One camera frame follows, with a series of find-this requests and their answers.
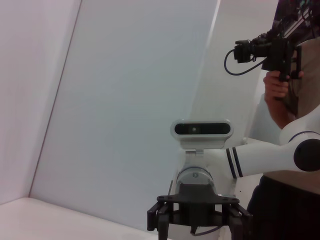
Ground person's forearm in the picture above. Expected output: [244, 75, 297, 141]
[264, 96, 298, 130]

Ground black handheld camera rig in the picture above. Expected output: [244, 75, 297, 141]
[233, 29, 303, 83]

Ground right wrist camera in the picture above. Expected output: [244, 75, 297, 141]
[170, 119, 234, 157]

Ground right gripper cable with plugs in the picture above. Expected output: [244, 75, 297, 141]
[189, 223, 222, 237]

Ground person's black trousers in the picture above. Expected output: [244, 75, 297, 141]
[246, 174, 320, 240]

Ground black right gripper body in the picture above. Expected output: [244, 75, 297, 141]
[156, 183, 241, 227]

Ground person's hand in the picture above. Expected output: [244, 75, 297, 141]
[263, 70, 292, 101]

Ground dark camera cable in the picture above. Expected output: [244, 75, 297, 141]
[223, 48, 265, 76]

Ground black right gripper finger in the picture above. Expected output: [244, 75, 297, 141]
[221, 202, 253, 240]
[146, 202, 176, 240]

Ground aluminium profile rail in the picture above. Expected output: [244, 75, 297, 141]
[283, 13, 315, 38]

